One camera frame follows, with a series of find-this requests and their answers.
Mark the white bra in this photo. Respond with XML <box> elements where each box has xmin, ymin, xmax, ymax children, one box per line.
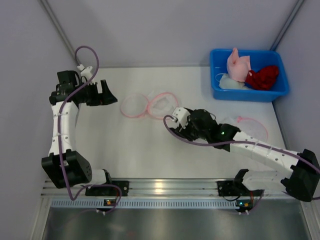
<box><xmin>215</xmin><ymin>73</ymin><xmax>249</xmax><ymax>90</ymax></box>

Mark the pink bra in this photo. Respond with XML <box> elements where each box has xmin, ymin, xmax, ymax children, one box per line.
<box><xmin>226</xmin><ymin>47</ymin><xmax>251</xmax><ymax>83</ymax></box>

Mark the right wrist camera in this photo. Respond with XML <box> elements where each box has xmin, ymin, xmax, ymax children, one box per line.
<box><xmin>171</xmin><ymin>107</ymin><xmax>191</xmax><ymax>129</ymax></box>

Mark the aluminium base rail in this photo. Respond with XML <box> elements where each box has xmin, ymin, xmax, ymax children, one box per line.
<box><xmin>40</xmin><ymin>178</ymin><xmax>294</xmax><ymax>199</ymax></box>

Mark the blue plastic bin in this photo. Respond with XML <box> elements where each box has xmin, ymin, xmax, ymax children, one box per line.
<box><xmin>209</xmin><ymin>48</ymin><xmax>290</xmax><ymax>103</ymax></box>

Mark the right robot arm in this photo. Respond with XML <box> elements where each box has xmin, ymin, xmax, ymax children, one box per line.
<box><xmin>163</xmin><ymin>107</ymin><xmax>320</xmax><ymax>202</ymax></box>

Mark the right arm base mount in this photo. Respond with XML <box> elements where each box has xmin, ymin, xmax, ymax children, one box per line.
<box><xmin>216</xmin><ymin>180</ymin><xmax>263</xmax><ymax>198</ymax></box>

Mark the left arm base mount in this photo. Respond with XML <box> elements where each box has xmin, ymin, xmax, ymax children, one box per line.
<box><xmin>85</xmin><ymin>180</ymin><xmax>130</xmax><ymax>197</ymax></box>

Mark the red bra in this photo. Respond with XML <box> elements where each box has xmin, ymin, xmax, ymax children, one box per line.
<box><xmin>245</xmin><ymin>65</ymin><xmax>279</xmax><ymax>91</ymax></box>

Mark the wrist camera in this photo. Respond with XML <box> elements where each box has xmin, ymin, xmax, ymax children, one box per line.
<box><xmin>171</xmin><ymin>107</ymin><xmax>191</xmax><ymax>129</ymax></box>
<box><xmin>77</xmin><ymin>64</ymin><xmax>94</xmax><ymax>83</ymax></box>

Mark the pink-trimmed mesh laundry bag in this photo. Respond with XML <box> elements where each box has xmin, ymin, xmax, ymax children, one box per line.
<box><xmin>119</xmin><ymin>91</ymin><xmax>179</xmax><ymax>120</ymax></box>

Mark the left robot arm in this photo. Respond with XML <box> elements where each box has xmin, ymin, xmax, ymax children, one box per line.
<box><xmin>41</xmin><ymin>70</ymin><xmax>118</xmax><ymax>189</ymax></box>

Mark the slotted cable duct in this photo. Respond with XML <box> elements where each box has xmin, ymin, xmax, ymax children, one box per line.
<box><xmin>50</xmin><ymin>198</ymin><xmax>252</xmax><ymax>210</ymax></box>

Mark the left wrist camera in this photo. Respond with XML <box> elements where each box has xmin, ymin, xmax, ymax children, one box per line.
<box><xmin>77</xmin><ymin>64</ymin><xmax>94</xmax><ymax>83</ymax></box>

